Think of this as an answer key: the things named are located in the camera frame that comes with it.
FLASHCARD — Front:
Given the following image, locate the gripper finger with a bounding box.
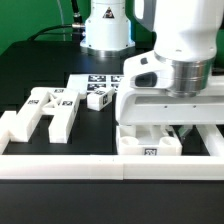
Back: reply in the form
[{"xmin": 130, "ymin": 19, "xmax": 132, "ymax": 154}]
[{"xmin": 178, "ymin": 125, "xmax": 193, "ymax": 139}]

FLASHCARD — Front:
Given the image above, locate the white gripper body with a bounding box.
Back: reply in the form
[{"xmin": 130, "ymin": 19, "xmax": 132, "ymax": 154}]
[{"xmin": 115, "ymin": 51, "xmax": 224, "ymax": 125}]

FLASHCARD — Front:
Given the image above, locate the white chair seat part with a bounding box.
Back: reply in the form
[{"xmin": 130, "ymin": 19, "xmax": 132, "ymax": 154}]
[{"xmin": 116, "ymin": 125, "xmax": 182, "ymax": 156}]

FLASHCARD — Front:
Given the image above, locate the white U-shaped fence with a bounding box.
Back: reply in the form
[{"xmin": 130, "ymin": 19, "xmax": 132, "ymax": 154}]
[{"xmin": 0, "ymin": 111, "xmax": 224, "ymax": 180}]

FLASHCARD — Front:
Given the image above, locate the white marker sheet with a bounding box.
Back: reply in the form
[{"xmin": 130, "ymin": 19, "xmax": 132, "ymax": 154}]
[{"xmin": 67, "ymin": 74, "xmax": 123, "ymax": 93}]

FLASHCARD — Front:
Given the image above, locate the white chair back frame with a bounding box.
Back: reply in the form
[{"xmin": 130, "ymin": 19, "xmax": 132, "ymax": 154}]
[{"xmin": 10, "ymin": 87, "xmax": 80, "ymax": 144}]

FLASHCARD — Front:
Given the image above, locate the black cable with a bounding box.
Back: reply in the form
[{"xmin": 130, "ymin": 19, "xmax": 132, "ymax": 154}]
[{"xmin": 27, "ymin": 0, "xmax": 86, "ymax": 42}]

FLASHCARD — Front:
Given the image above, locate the grey thin cable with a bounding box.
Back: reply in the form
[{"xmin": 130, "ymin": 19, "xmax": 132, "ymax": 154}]
[{"xmin": 56, "ymin": 0, "xmax": 66, "ymax": 42}]

